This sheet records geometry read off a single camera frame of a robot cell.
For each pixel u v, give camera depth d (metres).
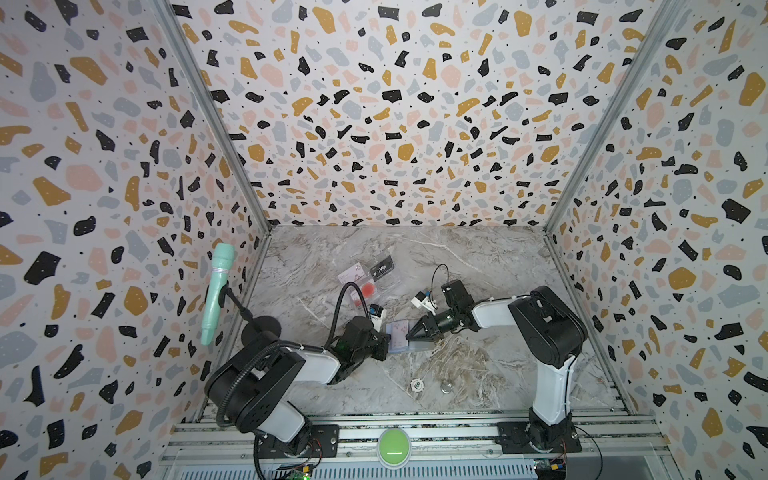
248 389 0.44
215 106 0.86
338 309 0.69
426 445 0.74
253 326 0.89
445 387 0.81
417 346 0.88
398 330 0.92
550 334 0.53
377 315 0.81
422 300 0.89
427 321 0.83
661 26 0.73
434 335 0.82
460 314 0.81
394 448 0.74
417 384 0.83
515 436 0.75
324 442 0.73
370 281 0.97
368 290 0.98
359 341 0.71
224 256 0.69
